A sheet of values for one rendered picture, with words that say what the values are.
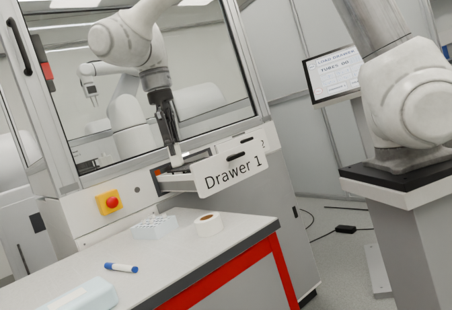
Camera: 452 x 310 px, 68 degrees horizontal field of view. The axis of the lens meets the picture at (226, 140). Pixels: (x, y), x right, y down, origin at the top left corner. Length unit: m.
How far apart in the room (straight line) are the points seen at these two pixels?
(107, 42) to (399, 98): 0.62
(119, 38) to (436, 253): 0.90
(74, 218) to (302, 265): 1.11
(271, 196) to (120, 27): 1.09
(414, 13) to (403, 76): 1.79
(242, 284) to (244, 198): 0.76
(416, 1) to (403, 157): 1.66
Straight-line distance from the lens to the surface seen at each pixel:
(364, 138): 1.85
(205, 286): 0.78
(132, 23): 0.88
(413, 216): 0.91
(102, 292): 0.71
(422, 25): 2.46
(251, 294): 0.86
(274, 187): 1.66
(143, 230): 1.05
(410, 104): 0.66
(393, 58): 0.71
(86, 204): 1.26
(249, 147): 1.15
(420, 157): 0.93
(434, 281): 0.99
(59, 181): 1.25
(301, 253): 1.82
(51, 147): 1.25
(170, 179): 1.23
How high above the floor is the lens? 1.04
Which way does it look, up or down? 4 degrees down
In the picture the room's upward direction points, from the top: 18 degrees counter-clockwise
